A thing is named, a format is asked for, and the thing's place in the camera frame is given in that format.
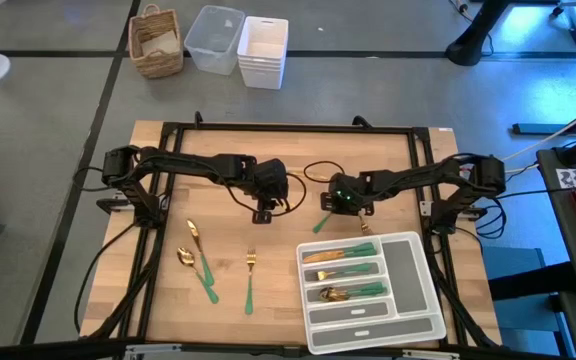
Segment white cable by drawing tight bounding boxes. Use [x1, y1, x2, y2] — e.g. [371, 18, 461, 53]
[500, 117, 576, 164]

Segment black floor cable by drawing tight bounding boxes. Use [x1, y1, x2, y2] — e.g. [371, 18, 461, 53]
[72, 222, 137, 335]

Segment white plastic cutlery tray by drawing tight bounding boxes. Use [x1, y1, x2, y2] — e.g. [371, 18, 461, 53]
[296, 230, 448, 356]

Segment blue cable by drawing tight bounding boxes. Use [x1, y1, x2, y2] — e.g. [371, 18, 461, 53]
[473, 197, 508, 240]

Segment black stand base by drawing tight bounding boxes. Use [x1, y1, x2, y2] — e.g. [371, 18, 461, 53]
[445, 0, 512, 68]

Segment woven wicker basket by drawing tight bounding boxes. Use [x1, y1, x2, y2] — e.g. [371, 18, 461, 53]
[127, 3, 185, 80]

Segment clear plastic bin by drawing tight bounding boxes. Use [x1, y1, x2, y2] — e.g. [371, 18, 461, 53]
[183, 4, 247, 77]

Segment white plastic bin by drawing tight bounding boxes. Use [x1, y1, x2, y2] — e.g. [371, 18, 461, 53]
[236, 15, 290, 91]

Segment white paper sheet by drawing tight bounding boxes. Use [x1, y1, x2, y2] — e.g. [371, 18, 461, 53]
[140, 29, 182, 57]

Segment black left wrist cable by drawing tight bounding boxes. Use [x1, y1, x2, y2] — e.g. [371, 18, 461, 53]
[217, 169, 309, 219]

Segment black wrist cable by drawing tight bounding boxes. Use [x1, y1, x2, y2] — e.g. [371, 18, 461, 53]
[217, 169, 309, 219]
[302, 159, 348, 185]

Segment black side table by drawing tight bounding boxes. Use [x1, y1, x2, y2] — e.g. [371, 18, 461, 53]
[536, 127, 576, 304]

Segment gold spoon green handle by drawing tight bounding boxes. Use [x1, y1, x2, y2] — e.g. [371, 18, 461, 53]
[323, 284, 387, 302]
[176, 247, 221, 305]
[319, 285, 388, 303]
[317, 281, 388, 303]

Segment black floor beam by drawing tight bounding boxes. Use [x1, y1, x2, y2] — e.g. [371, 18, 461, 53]
[511, 97, 576, 137]

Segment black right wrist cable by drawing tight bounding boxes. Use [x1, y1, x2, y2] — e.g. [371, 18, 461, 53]
[302, 159, 348, 185]

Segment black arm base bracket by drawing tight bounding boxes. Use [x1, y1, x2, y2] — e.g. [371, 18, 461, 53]
[96, 196, 137, 215]

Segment black metal table frame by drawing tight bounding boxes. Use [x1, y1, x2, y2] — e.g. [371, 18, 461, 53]
[80, 119, 504, 351]

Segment grey metal bracket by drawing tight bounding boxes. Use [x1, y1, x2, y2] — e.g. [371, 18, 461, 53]
[401, 348, 462, 360]
[123, 342, 184, 360]

